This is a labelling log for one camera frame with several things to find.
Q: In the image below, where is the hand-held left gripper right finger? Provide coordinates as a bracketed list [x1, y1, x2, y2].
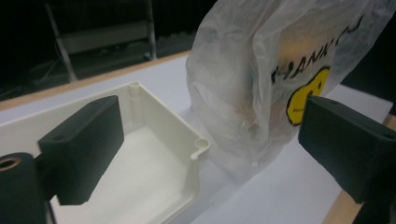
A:
[297, 94, 396, 205]

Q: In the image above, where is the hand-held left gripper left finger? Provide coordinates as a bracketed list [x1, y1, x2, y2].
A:
[34, 94, 125, 206]

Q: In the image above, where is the white plastic box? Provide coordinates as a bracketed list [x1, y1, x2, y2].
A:
[0, 81, 211, 224]

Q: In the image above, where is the clear plastic bag smiley print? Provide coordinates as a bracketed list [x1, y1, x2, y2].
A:
[185, 0, 396, 182]

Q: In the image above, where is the white table sheet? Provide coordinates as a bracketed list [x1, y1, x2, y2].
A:
[0, 54, 394, 224]

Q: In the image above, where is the grey metal stand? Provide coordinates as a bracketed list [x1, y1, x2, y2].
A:
[43, 0, 159, 84]

